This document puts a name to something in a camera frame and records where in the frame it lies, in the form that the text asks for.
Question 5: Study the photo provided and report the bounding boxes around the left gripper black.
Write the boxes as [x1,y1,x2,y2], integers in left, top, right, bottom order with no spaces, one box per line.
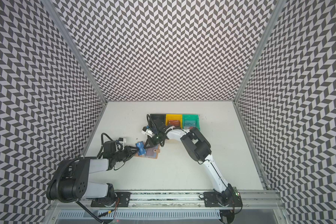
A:
[113,146,140,162]

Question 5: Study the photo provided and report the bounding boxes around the tan leather card holder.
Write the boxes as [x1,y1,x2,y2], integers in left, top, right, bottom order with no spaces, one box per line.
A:
[135,145,160,159]

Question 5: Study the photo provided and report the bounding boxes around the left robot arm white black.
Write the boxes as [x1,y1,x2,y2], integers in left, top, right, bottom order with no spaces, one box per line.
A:
[46,133,140,205]

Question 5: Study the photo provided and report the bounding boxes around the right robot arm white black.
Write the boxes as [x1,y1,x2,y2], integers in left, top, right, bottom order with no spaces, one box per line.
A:
[142,114,243,208]

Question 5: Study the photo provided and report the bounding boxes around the red card in yellow bin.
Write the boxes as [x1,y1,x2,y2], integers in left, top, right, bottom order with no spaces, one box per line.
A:
[168,120,181,127]

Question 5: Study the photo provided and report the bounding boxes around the teal card in green bin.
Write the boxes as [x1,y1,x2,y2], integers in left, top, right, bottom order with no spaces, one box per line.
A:
[184,120,197,129]

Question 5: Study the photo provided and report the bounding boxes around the black plastic bin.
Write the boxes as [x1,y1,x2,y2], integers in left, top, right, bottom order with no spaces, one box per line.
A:
[150,114,166,128]

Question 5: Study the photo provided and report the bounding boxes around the yellow plastic bin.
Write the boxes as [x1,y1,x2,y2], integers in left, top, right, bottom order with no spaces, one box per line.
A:
[165,114,183,128]

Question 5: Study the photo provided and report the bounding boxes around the green plastic bin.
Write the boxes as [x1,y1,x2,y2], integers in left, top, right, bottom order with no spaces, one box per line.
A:
[182,114,200,130]

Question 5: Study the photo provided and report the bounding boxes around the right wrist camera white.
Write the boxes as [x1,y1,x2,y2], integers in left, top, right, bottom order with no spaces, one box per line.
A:
[141,126,155,137]

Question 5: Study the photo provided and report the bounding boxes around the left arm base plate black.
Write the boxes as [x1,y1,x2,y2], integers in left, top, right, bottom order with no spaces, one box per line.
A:
[91,192,131,208]

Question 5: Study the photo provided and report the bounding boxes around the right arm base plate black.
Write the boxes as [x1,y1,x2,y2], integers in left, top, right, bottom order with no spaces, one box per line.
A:
[203,191,243,208]

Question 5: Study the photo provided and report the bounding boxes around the aluminium mounting rail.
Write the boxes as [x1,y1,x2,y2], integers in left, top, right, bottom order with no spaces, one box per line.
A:
[49,190,286,211]

